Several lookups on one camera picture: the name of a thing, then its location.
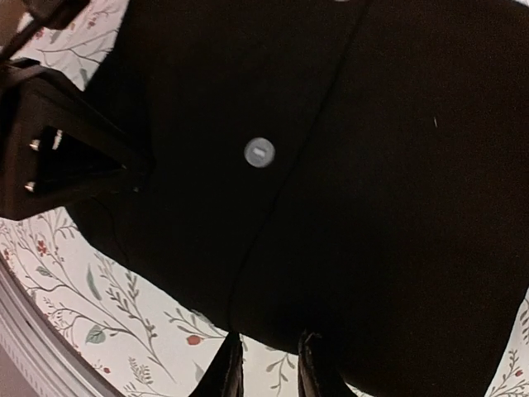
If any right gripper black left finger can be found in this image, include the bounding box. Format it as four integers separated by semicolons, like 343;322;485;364
189;332;244;397

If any floral white tablecloth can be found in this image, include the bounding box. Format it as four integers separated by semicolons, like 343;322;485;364
1;1;528;396

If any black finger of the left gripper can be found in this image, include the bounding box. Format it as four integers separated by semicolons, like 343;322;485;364
1;58;154;220

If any black long sleeve shirt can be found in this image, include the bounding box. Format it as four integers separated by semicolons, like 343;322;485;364
68;1;528;396

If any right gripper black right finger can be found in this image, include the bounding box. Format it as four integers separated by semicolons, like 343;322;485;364
298;331;357;397

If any aluminium front rail frame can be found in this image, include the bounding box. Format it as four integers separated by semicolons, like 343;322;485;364
1;260;122;397

